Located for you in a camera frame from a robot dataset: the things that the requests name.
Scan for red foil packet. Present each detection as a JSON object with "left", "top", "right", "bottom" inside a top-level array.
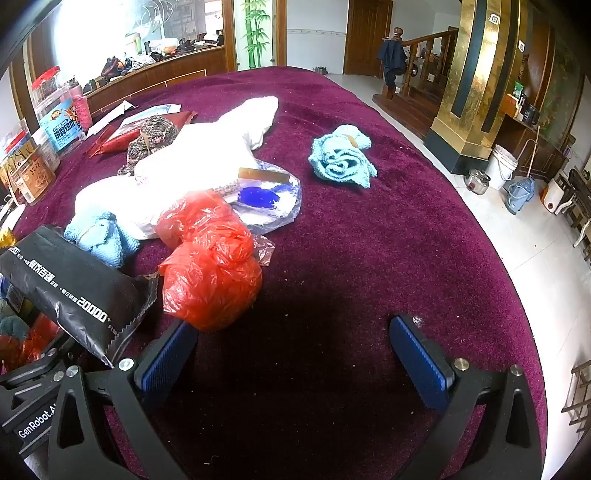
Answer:
[{"left": 87, "top": 111, "right": 198, "bottom": 158}]

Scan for clear jar gold orange label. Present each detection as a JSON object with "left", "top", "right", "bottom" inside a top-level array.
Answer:
[{"left": 0, "top": 133, "right": 58, "bottom": 206}]

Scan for red plastic bag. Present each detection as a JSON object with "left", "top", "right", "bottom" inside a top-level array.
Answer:
[{"left": 156, "top": 189, "right": 264, "bottom": 333}]

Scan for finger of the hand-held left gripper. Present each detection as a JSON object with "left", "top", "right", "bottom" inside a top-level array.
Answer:
[{"left": 9, "top": 339, "right": 88, "bottom": 384}]

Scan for white plastic bag with blue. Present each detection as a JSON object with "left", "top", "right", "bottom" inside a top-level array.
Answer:
[{"left": 75, "top": 174, "right": 185, "bottom": 241}]

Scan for clear plastic bag blue print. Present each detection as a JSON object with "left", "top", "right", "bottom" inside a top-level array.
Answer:
[{"left": 217, "top": 159, "right": 303, "bottom": 232}]

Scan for clear jar brown contents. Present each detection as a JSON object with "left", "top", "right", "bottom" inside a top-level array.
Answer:
[{"left": 30, "top": 66, "right": 70, "bottom": 116}]

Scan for bamboo print wall panel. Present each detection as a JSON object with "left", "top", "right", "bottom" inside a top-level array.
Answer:
[{"left": 233, "top": 0, "right": 280, "bottom": 71}]

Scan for pink knitted item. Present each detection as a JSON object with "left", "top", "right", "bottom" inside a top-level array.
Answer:
[{"left": 69, "top": 90, "right": 93, "bottom": 134}]

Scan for wooden staircase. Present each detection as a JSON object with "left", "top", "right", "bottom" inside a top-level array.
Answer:
[{"left": 372, "top": 27, "right": 460, "bottom": 139}]

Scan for brown patterned cloth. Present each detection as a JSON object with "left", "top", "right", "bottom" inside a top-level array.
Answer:
[{"left": 117, "top": 115, "right": 181, "bottom": 176}]

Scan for wooden wall cabinet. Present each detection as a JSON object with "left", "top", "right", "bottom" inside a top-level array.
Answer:
[{"left": 496, "top": 18, "right": 578, "bottom": 181}]

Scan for etched glass window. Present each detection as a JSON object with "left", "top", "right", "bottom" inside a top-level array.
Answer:
[{"left": 55, "top": 0, "right": 225, "bottom": 84}]

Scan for wooden counter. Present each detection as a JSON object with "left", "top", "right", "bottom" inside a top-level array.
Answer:
[{"left": 85, "top": 46, "right": 227, "bottom": 116}]

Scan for wooden chair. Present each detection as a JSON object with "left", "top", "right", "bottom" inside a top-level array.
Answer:
[{"left": 561, "top": 360, "right": 591, "bottom": 432}]

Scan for metal pot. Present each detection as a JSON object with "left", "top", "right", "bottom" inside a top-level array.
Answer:
[{"left": 464, "top": 168, "right": 491, "bottom": 197}]

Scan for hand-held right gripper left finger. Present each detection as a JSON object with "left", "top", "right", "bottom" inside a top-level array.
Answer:
[{"left": 47, "top": 318, "right": 200, "bottom": 480}]

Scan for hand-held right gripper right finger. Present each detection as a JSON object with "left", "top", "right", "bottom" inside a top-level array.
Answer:
[{"left": 389, "top": 314, "right": 543, "bottom": 480}]

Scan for dark carved chair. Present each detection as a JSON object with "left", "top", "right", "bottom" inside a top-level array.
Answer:
[{"left": 554, "top": 168, "right": 591, "bottom": 259}]

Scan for gold and black pillar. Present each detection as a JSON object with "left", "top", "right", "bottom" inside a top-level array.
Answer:
[{"left": 425, "top": 0, "right": 555, "bottom": 175}]

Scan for white and blue packet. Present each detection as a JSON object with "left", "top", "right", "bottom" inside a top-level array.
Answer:
[{"left": 121, "top": 104, "right": 182, "bottom": 127}]

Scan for light blue towel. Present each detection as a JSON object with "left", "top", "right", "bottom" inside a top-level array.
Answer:
[{"left": 63, "top": 206, "right": 141, "bottom": 269}]

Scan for white printed paper leaflets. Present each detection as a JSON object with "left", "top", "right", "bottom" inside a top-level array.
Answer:
[{"left": 85, "top": 100, "right": 137, "bottom": 137}]

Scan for white plastic bucket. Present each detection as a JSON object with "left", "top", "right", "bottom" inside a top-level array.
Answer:
[{"left": 485, "top": 144, "right": 519, "bottom": 190}]

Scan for black plastic packet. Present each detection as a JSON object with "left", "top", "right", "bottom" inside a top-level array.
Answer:
[{"left": 0, "top": 224, "right": 160, "bottom": 368}]

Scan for white folded cloth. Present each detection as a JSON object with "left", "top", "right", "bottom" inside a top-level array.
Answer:
[{"left": 134, "top": 96, "right": 280, "bottom": 185}]

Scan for wooden door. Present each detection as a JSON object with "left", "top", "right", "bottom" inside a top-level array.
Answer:
[{"left": 344, "top": 0, "right": 394, "bottom": 77}]

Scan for counter clutter pile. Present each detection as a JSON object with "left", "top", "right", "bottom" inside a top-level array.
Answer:
[{"left": 95, "top": 34, "right": 227, "bottom": 86}]

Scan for clear plastic wrapper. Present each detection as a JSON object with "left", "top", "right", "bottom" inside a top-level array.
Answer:
[{"left": 252, "top": 235, "right": 277, "bottom": 267}]

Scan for light blue towel tan band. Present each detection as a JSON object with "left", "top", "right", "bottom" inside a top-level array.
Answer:
[{"left": 308, "top": 124, "right": 378, "bottom": 189}]

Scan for person in dark clothes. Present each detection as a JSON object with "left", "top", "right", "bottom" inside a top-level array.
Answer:
[{"left": 376, "top": 39, "right": 409, "bottom": 88}]

